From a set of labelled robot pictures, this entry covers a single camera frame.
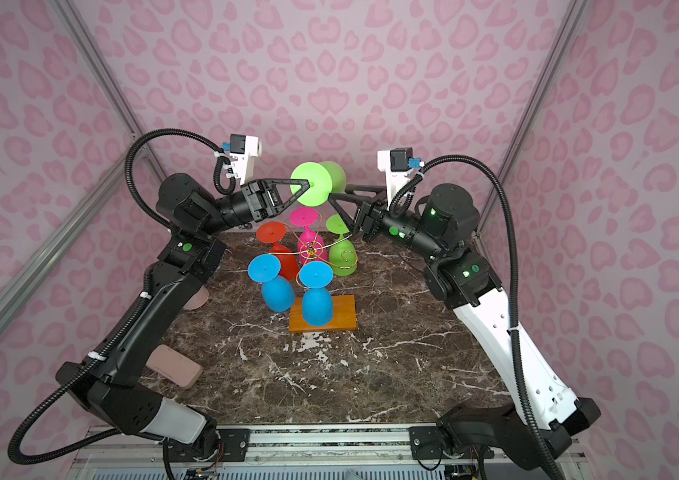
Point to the red wine glass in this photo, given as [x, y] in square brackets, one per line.
[272, 233]

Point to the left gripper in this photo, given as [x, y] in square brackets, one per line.
[262, 200]

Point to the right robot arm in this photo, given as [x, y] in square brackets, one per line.
[544, 414]

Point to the magenta wine glass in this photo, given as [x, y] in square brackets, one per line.
[310, 244]

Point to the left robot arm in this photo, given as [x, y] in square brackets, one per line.
[107, 384]

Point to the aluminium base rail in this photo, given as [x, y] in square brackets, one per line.
[297, 451]

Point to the diagonal aluminium frame bar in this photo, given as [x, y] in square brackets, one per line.
[70, 248]

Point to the blue wine glass left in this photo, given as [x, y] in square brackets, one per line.
[276, 291]

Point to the green wine glass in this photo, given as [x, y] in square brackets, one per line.
[342, 256]
[324, 178]

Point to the wooden rack base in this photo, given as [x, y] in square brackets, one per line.
[344, 317]

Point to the green wine glass front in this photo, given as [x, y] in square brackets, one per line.
[324, 178]

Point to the pink sponge block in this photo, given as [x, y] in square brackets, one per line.
[174, 366]

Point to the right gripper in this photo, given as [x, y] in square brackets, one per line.
[371, 219]

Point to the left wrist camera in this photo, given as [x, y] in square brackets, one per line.
[239, 155]

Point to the gold wire glass rack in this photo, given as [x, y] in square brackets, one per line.
[340, 255]

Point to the blue wine glass front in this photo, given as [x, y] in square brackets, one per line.
[317, 303]

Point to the blue wine glass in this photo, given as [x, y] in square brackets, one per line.
[317, 303]
[276, 291]

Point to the pink pen holder cup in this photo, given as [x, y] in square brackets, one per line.
[198, 300]

